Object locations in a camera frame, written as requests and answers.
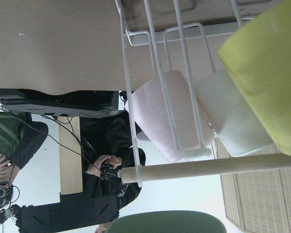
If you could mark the green cup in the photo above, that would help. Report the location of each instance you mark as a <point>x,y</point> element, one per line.
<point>167,222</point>

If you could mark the cream white cup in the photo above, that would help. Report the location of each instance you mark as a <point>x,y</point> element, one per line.
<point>232,118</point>

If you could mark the yellow cup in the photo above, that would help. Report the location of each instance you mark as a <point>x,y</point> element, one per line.
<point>258,59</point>

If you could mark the seated person in black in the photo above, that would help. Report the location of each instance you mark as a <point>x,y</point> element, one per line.
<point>107,141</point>

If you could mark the wooden rack handle rod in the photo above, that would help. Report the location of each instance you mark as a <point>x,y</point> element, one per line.
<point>207,167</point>

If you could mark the white wire cup rack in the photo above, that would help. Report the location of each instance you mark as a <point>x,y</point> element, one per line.
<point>167,110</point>

